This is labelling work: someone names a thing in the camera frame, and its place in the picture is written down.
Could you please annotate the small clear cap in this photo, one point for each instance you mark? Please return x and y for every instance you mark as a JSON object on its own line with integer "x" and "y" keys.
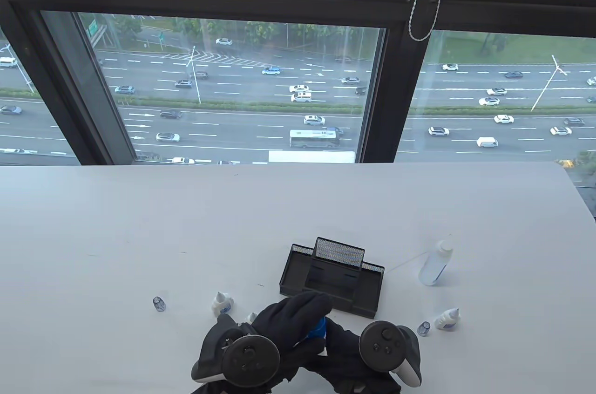
{"x": 159, "y": 304}
{"x": 423, "y": 328}

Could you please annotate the small white correction fluid bottle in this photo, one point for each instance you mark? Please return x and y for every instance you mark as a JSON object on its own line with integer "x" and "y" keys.
{"x": 252, "y": 317}
{"x": 222, "y": 305}
{"x": 446, "y": 320}

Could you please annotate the white tall glue bottle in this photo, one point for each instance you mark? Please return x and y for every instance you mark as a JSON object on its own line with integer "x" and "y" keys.
{"x": 305, "y": 344}

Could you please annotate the clear tall glue bottle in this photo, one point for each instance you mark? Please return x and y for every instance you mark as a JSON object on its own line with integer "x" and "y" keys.
{"x": 433, "y": 266}

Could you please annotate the blue bottle cap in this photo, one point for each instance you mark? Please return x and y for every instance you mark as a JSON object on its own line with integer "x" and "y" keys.
{"x": 319, "y": 329}

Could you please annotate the person's left hand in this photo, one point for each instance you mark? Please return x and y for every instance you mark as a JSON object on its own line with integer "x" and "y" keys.
{"x": 293, "y": 310}

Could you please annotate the black left hand controller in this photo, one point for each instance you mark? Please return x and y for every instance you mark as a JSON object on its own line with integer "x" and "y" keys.
{"x": 251, "y": 359}

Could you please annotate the person's right hand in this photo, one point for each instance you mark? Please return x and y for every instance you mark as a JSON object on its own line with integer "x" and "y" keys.
{"x": 342, "y": 343}

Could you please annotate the black window frame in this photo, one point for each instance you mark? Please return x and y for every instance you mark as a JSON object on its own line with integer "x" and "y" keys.
{"x": 396, "y": 86}

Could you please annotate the black mesh desk organizer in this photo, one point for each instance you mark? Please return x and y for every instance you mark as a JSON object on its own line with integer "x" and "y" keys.
{"x": 326, "y": 273}

